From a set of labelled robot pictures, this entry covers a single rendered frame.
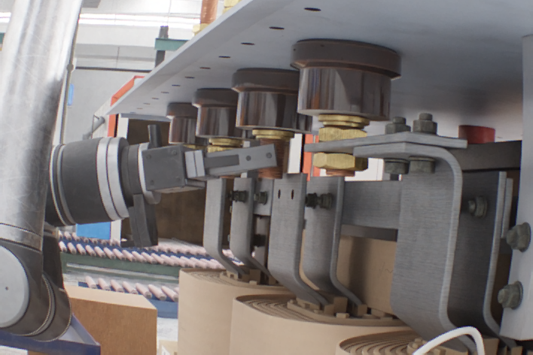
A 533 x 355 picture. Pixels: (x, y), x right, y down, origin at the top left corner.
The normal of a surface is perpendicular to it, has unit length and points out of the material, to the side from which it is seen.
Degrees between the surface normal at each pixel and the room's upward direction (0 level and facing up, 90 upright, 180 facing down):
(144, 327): 90
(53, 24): 82
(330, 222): 90
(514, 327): 90
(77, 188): 98
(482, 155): 90
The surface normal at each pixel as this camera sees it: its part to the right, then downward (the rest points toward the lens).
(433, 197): -0.97, -0.09
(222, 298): -0.64, -0.08
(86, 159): -0.15, -0.47
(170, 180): -0.11, -0.05
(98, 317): 0.24, -0.02
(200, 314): -0.83, -0.09
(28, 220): 0.74, -0.08
